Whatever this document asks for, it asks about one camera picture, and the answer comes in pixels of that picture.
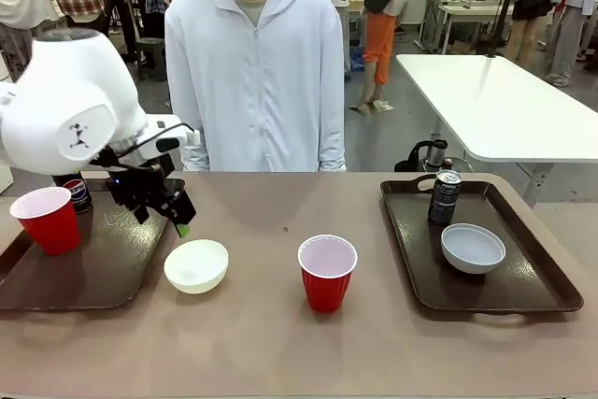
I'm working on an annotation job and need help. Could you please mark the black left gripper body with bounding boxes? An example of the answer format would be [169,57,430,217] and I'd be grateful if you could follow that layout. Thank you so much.
[106,155,177,208]

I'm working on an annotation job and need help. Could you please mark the black Pepsi can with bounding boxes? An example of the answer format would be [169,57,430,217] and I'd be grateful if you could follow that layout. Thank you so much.
[427,168,463,226]
[51,169,93,214]

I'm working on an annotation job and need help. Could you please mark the red plastic cup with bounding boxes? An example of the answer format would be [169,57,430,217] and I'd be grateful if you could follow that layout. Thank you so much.
[296,234,359,314]
[8,186,81,257]

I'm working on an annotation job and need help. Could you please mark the grey white bowl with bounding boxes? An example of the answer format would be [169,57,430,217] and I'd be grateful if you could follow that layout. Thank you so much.
[440,222,507,275]

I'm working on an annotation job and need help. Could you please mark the person's right forearm white sleeve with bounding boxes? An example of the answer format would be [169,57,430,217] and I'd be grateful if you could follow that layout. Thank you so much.
[179,90,210,172]

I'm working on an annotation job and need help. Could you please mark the person's left forearm white sleeve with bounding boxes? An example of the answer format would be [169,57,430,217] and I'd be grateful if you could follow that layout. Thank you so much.
[317,90,348,172]

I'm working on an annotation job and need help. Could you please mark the dark brown serving tray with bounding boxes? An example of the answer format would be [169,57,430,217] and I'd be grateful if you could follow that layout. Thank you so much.
[378,173,585,317]
[0,178,186,311]

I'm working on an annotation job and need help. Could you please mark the cream white bowl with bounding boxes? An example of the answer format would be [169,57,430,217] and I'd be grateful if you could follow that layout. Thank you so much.
[163,238,230,295]

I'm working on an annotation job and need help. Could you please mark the dark grey stool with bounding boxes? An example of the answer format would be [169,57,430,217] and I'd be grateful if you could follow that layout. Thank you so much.
[135,36,167,81]

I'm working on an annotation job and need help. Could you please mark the person in white hoodie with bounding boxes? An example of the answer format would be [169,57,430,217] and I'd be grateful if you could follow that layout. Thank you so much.
[164,0,348,173]

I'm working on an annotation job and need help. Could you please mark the black bag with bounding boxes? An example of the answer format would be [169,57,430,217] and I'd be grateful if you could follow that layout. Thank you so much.
[394,140,434,173]

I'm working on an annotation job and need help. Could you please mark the dark metal flask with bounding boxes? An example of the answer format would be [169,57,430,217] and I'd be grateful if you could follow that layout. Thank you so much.
[428,139,449,169]

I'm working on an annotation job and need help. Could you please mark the person in orange trousers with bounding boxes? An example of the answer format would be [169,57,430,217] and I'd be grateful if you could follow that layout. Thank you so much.
[357,0,431,115]

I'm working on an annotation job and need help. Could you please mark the white rectangular table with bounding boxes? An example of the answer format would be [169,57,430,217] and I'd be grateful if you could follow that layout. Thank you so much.
[395,52,598,208]

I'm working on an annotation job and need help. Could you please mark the white workshop desk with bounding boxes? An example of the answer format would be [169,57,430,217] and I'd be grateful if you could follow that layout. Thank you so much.
[418,0,515,55]

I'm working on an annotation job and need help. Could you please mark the black slanted pole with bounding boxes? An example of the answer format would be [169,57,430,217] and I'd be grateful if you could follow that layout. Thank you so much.
[485,0,522,59]

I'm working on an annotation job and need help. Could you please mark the person in light blue shirt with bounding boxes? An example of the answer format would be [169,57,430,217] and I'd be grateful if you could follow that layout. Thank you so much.
[544,0,598,88]

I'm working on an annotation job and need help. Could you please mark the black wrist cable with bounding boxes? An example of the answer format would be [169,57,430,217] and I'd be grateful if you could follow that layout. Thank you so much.
[88,122,196,171]

